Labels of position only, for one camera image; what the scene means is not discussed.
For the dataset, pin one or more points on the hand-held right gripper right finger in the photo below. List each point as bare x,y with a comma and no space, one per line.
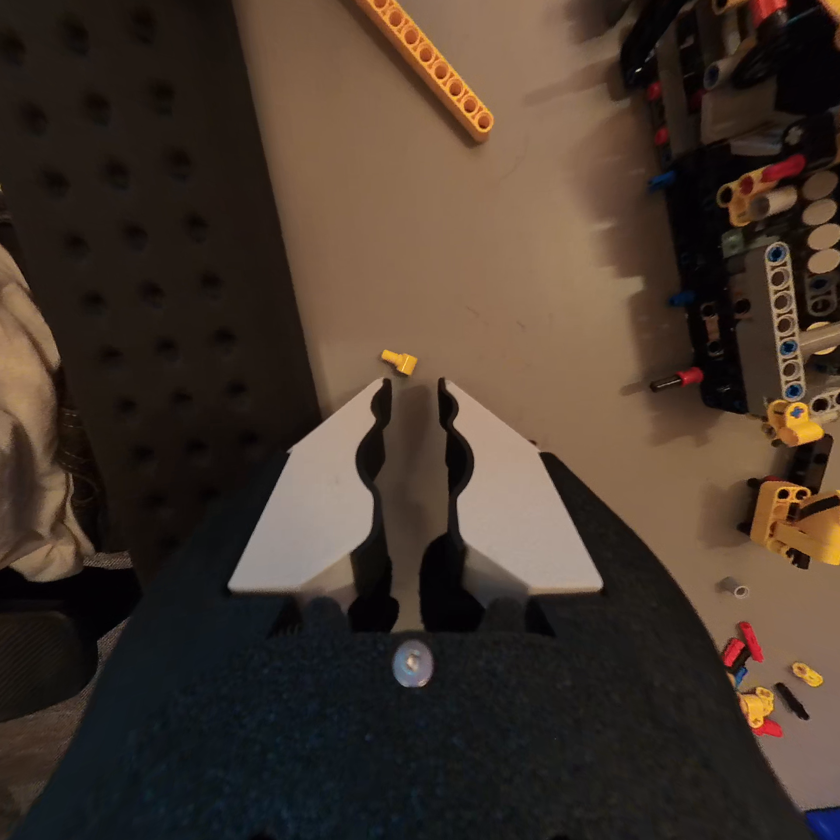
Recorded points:
525,525

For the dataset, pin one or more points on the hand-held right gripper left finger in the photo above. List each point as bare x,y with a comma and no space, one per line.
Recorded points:
308,525

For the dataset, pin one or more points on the small yellow axle connector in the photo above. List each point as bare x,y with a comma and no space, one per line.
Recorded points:
403,363

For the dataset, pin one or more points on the grey desk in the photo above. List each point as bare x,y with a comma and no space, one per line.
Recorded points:
459,262

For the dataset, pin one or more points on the yellow black brick subassembly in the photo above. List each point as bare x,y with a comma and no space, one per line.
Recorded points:
787,518

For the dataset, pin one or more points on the pile of small coloured pins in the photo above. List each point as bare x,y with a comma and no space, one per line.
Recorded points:
754,705

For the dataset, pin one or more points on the partly built yellow toy car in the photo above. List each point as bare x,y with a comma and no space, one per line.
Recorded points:
781,315

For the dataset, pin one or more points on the black perforated foam pad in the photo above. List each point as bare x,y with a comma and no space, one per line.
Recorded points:
131,197

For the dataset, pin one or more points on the blue storage bin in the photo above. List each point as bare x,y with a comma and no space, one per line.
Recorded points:
823,825

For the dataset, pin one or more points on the long yellow holed beam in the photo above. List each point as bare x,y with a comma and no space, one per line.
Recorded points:
426,65

